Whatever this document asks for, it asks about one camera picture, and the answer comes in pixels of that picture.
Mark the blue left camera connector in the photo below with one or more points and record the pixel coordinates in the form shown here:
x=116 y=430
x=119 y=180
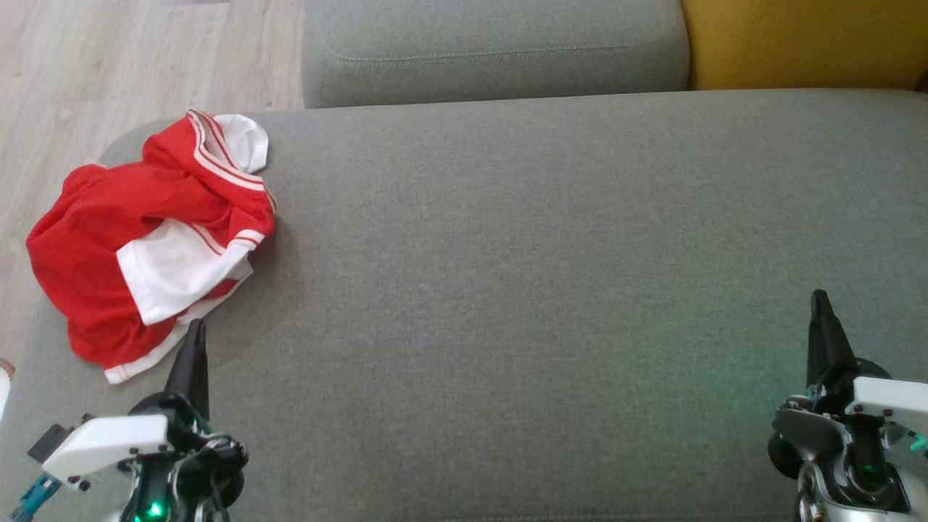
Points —
x=32 y=496

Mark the blue right camera connector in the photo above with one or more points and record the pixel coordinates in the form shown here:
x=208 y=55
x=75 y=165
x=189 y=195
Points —
x=921 y=442

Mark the yellow sofa backrest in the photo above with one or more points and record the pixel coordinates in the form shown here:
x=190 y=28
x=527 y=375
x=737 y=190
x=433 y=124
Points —
x=797 y=43

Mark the blue camera connector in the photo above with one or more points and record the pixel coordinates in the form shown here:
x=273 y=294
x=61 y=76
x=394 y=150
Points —
x=921 y=442
x=32 y=496

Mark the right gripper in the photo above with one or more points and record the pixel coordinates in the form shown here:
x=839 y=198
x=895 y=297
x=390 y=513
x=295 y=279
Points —
x=888 y=395

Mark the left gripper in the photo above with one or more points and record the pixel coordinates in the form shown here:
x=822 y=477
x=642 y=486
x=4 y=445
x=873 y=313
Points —
x=109 y=438

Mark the small white object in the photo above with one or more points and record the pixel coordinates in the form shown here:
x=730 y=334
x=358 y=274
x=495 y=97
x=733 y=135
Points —
x=4 y=391

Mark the grey sofa cushion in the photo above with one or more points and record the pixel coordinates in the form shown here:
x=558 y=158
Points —
x=493 y=43

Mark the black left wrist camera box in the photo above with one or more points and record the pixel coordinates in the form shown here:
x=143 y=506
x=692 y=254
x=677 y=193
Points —
x=47 y=441

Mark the grey fabric sofa seat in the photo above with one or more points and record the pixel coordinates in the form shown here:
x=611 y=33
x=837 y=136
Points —
x=507 y=290

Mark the red shorts with white band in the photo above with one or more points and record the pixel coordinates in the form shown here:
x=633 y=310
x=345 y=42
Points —
x=87 y=268

